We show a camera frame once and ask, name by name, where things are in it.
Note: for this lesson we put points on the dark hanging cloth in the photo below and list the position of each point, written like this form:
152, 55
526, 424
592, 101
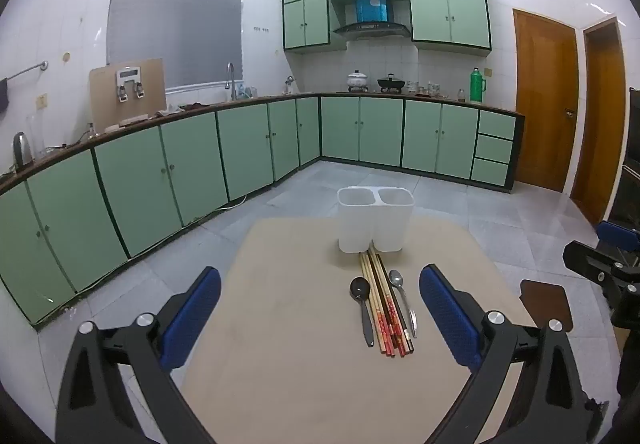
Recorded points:
4, 95

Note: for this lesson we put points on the bundle of chopsticks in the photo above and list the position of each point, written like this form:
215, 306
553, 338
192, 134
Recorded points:
385, 314

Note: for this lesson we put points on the black wok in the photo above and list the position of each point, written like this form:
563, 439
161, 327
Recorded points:
390, 84

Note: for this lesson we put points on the wooden door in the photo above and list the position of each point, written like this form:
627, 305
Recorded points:
542, 104
597, 124

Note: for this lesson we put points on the black plastic spoon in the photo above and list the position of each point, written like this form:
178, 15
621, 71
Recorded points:
360, 289

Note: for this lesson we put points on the white cooking pot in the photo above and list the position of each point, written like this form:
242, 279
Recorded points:
358, 81

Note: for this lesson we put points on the grey window blind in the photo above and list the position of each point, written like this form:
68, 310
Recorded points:
175, 19

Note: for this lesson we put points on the group of glass jars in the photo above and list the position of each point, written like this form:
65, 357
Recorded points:
432, 88

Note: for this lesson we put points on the cardboard sheet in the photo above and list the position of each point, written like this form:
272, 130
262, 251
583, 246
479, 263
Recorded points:
102, 99

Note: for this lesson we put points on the white bracket device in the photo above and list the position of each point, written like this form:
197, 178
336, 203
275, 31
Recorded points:
129, 73

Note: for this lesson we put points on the metal kettle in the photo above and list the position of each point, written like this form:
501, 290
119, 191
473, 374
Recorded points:
21, 149

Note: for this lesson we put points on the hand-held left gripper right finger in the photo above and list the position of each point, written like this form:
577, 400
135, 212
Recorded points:
447, 319

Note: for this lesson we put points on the black appliance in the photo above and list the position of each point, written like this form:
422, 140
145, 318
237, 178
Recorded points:
631, 159

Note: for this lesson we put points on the green thermos flask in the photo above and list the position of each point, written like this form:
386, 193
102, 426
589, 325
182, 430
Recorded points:
477, 87

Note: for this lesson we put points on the kitchen faucet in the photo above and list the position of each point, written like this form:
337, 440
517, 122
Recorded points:
231, 79

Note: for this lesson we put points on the wall towel rail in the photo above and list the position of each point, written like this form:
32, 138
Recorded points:
25, 70

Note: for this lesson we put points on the white two-compartment utensil holder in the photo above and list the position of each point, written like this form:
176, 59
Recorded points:
357, 229

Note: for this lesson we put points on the metal spoon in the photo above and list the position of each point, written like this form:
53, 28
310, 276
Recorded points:
397, 278

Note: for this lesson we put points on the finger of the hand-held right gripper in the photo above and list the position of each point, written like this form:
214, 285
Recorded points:
585, 259
617, 234

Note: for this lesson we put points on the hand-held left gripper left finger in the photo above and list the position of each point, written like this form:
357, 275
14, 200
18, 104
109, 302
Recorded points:
192, 319

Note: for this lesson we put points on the rag on counter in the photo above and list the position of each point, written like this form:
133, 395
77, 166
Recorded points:
170, 111

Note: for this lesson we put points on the brown chair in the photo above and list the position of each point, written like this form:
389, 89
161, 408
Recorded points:
545, 306

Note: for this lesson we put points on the range hood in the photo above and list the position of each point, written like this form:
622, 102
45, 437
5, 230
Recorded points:
372, 9

